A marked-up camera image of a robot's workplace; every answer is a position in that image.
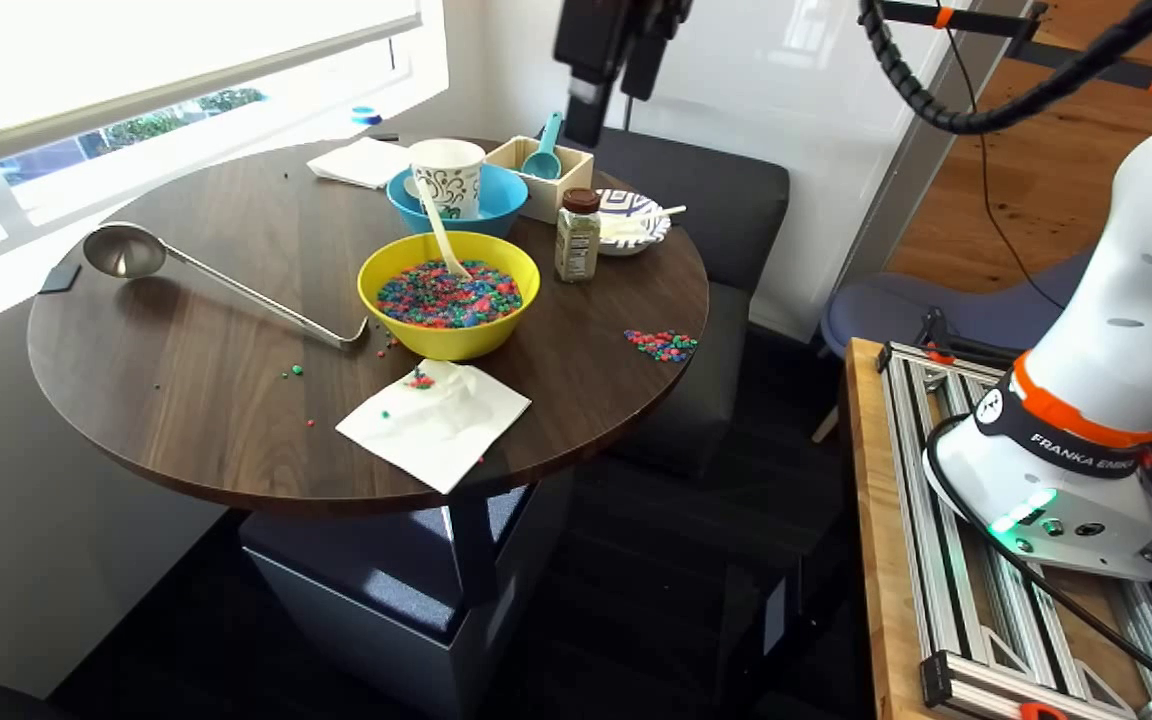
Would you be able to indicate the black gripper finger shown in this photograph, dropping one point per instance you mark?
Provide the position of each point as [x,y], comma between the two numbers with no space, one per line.
[641,72]
[586,114]

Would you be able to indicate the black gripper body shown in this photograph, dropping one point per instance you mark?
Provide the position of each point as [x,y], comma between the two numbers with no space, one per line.
[596,32]

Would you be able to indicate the silver metal ladle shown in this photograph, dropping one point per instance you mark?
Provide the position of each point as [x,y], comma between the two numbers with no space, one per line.
[121,248]

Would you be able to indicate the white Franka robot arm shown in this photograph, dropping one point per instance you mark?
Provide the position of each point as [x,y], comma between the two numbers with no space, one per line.
[1139,323]

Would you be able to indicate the blue bowl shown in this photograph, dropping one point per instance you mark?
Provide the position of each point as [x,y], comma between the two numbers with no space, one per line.
[505,200]

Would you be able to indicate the colourful cereal in bowl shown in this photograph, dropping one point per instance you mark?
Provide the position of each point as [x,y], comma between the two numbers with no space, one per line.
[422,303]

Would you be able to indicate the yellow bowl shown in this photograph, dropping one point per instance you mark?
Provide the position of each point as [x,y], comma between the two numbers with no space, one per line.
[449,340]

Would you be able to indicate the blue plastic scoop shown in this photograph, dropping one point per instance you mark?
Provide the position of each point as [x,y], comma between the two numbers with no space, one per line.
[544,162]

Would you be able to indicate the small wooden box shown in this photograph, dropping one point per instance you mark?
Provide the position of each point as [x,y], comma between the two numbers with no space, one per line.
[567,194]

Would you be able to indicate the white plastic utensil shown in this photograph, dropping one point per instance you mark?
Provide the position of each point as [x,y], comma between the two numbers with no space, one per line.
[671,210]

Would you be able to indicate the spice jar with brown lid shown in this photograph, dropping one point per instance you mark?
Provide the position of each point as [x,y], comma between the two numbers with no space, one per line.
[578,248]

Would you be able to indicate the white dotted paper cup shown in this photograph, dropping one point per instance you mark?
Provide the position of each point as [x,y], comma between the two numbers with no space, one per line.
[449,172]

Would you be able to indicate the black upholstered sofa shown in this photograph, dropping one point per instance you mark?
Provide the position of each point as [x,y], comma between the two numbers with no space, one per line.
[718,212]

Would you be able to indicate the white plastic spoon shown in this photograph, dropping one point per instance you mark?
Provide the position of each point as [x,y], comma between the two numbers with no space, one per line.
[440,243]

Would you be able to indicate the small blue windowsill object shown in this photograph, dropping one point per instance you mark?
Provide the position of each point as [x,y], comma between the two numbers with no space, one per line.
[366,116]

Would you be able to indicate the small white paper napkin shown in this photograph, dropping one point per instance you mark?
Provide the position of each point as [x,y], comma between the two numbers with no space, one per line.
[361,162]

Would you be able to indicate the spilled colourful cereal pile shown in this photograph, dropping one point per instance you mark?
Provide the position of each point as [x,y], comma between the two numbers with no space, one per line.
[661,344]

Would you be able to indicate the cereal pieces on napkin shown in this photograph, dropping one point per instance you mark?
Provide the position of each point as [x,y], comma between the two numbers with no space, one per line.
[422,378]

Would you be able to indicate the large white paper napkin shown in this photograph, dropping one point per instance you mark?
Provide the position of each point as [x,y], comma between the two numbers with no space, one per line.
[449,428]

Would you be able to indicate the white window blind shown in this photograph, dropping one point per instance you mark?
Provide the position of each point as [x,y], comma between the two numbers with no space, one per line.
[138,66]

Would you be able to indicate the round dark wooden table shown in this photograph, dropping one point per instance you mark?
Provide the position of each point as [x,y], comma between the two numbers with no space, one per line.
[201,385]

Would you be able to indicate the wooden base board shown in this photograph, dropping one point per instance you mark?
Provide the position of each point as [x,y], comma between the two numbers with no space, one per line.
[874,533]

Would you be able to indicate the small black coaster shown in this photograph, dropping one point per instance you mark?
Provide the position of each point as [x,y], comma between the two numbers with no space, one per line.
[61,279]

